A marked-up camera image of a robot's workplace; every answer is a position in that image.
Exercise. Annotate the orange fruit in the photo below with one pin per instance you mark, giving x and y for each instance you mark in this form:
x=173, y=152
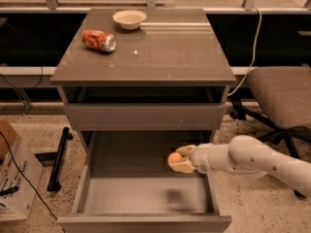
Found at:
x=174, y=157

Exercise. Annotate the crushed orange soda can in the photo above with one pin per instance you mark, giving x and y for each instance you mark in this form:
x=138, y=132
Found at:
x=99, y=40

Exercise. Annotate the open grey middle drawer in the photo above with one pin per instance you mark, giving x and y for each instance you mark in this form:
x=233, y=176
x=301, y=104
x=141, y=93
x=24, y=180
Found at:
x=126, y=186

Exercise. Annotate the grey drawer cabinet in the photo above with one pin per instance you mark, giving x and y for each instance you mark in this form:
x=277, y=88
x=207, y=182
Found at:
x=173, y=58

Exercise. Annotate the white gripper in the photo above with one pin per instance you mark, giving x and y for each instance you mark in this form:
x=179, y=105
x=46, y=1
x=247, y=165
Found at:
x=200, y=158

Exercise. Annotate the white cardboard box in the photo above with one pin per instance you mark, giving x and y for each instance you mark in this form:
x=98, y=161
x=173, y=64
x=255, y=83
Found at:
x=18, y=171

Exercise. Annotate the black bar on floor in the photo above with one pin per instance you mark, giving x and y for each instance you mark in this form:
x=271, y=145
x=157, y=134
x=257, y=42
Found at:
x=54, y=184

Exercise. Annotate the white paper bowl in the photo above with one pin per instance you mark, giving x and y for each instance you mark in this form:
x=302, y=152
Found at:
x=129, y=19

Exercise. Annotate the closed grey top drawer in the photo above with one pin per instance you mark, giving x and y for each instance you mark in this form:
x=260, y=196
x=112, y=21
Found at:
x=121, y=117

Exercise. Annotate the brown cardboard box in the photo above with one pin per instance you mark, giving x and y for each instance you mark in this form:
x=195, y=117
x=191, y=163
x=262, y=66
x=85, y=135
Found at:
x=8, y=136

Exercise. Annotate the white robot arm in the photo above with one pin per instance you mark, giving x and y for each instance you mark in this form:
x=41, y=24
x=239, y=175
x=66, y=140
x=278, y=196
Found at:
x=244, y=156

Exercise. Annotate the grey office chair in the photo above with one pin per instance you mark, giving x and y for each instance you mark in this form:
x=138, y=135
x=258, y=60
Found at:
x=284, y=95

